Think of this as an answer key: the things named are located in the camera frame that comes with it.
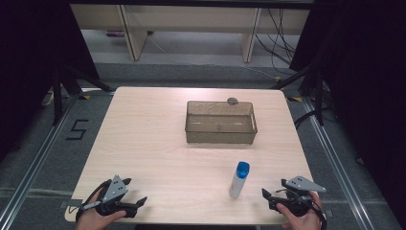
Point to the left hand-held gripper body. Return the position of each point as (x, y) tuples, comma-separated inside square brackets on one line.
[(115, 191)]

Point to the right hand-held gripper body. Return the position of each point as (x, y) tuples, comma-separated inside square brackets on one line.
[(303, 185)]

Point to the white bottle with blue cap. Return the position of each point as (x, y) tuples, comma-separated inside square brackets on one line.
[(237, 182)]

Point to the translucent brown plastic box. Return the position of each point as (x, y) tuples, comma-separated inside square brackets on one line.
[(220, 127)]

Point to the person's right hand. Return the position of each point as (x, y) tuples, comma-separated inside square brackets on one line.
[(306, 222)]

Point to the person's left hand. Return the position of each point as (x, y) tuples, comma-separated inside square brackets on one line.
[(92, 221)]

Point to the black metal stand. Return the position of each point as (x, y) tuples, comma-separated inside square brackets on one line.
[(318, 96), (58, 96)]

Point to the small round grey disc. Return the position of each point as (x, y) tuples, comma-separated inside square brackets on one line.
[(232, 101)]

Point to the white power strip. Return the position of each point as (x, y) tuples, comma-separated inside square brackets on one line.
[(48, 98)]

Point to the dark curtain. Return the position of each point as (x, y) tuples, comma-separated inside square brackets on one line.
[(32, 48), (367, 64)]

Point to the beige wooden desk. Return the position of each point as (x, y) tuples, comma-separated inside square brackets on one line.
[(191, 19)]

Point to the aluminium floor rail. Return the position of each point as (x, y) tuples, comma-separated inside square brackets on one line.
[(338, 166), (35, 166)]

